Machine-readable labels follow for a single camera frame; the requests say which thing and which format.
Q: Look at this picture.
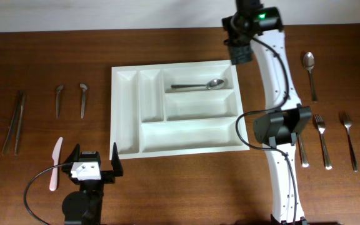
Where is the white plastic cutlery tray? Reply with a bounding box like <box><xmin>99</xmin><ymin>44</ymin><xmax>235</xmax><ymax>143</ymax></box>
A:
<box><xmin>110</xmin><ymin>60</ymin><xmax>248</xmax><ymax>159</ymax></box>

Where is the black camera cable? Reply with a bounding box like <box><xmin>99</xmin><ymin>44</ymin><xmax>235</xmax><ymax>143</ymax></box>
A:
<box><xmin>235</xmin><ymin>36</ymin><xmax>299</xmax><ymax>225</ymax></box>
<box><xmin>23</xmin><ymin>162</ymin><xmax>71</xmax><ymax>225</ymax></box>

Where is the small steel teaspoon left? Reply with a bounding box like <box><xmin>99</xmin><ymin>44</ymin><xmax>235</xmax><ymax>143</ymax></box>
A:
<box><xmin>55</xmin><ymin>84</ymin><xmax>64</xmax><ymax>119</ymax></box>

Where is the left black camera cable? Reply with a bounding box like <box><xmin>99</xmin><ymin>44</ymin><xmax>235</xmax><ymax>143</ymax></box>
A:
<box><xmin>23</xmin><ymin>162</ymin><xmax>71</xmax><ymax>225</ymax></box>

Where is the right black camera cable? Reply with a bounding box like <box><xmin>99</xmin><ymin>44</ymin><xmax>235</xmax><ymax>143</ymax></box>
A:
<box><xmin>235</xmin><ymin>36</ymin><xmax>299</xmax><ymax>225</ymax></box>

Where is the small steel teaspoon right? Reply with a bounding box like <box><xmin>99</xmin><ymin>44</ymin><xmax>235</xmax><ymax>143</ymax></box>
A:
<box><xmin>79</xmin><ymin>83</ymin><xmax>88</xmax><ymax>119</ymax></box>

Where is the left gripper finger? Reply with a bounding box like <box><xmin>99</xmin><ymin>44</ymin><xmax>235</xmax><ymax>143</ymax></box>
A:
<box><xmin>111</xmin><ymin>142</ymin><xmax>124</xmax><ymax>175</ymax></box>
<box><xmin>64</xmin><ymin>144</ymin><xmax>80</xmax><ymax>164</ymax></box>

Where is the pink plastic knife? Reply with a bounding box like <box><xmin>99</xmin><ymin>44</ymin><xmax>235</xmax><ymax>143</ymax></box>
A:
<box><xmin>49</xmin><ymin>137</ymin><xmax>63</xmax><ymax>191</ymax></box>

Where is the small steel teaspoon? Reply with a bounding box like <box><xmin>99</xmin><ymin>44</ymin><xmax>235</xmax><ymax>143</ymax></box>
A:
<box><xmin>55</xmin><ymin>84</ymin><xmax>64</xmax><ymax>119</ymax></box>
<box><xmin>79</xmin><ymin>83</ymin><xmax>88</xmax><ymax>119</ymax></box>

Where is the steel spoon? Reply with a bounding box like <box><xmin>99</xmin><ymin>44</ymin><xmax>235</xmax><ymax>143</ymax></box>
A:
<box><xmin>171</xmin><ymin>79</ymin><xmax>225</xmax><ymax>90</ymax></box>
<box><xmin>302</xmin><ymin>52</ymin><xmax>318</xmax><ymax>102</ymax></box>

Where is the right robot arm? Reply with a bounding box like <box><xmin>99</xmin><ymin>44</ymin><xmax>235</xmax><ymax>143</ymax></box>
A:
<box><xmin>222</xmin><ymin>0</ymin><xmax>312</xmax><ymax>224</ymax></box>

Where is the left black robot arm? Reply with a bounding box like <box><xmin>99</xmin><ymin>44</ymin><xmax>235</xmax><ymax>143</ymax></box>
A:
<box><xmin>62</xmin><ymin>144</ymin><xmax>124</xmax><ymax>224</ymax></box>

